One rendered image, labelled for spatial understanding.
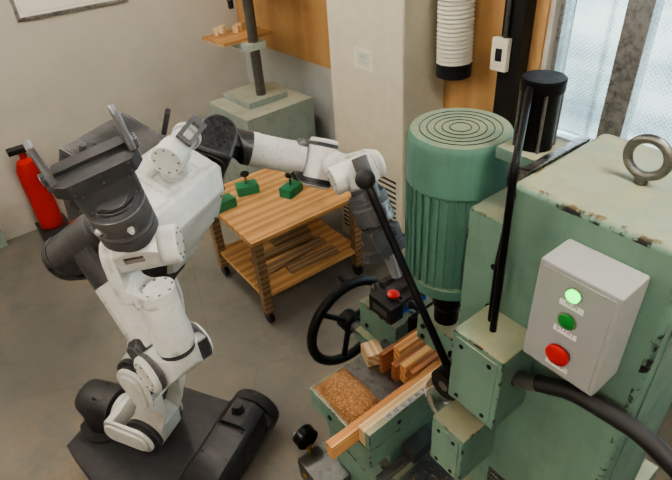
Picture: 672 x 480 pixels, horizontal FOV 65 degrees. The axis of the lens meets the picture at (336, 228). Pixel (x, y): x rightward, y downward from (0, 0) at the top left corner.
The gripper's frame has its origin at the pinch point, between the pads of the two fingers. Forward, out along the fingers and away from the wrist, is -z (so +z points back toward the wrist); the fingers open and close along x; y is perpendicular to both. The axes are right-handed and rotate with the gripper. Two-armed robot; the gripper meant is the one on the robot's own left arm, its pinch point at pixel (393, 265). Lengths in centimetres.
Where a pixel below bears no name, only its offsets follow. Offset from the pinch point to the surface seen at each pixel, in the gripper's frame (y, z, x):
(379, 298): -6.5, -7.6, 2.7
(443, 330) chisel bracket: 14.7, -12.7, 3.8
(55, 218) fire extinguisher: -284, 48, 41
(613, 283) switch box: 64, 7, 16
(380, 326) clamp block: -9.5, -15.1, 3.5
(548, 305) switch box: 56, 4, 18
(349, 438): 6.9, -24.4, 28.8
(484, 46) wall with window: -60, 44, -123
